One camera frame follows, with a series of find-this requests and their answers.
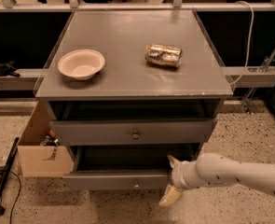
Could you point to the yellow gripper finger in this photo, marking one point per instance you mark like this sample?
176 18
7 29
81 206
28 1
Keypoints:
171 195
172 160

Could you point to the grey drawer cabinet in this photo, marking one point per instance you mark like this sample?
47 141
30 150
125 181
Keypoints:
129 87

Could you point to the white paper bowl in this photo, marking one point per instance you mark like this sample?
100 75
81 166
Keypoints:
81 64

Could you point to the items inside cardboard box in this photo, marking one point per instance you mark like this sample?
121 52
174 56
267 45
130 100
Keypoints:
50 139

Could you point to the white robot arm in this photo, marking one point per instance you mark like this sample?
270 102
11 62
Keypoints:
213 170

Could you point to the metal rail frame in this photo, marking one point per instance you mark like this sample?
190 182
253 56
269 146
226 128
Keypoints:
59 6

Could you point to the grey top drawer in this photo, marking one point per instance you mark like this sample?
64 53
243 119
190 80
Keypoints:
132 132

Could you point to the crushed gold can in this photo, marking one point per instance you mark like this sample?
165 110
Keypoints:
163 55

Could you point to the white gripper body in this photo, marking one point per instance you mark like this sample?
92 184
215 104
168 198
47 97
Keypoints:
178 174

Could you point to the black pole stand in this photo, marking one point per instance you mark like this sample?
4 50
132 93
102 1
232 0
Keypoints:
5 170

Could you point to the grey drawer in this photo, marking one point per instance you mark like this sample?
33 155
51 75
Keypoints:
120 167
132 132

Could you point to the black cloth bag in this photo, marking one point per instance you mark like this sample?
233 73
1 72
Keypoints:
8 69

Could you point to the cardboard box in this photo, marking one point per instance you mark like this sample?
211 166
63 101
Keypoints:
37 160

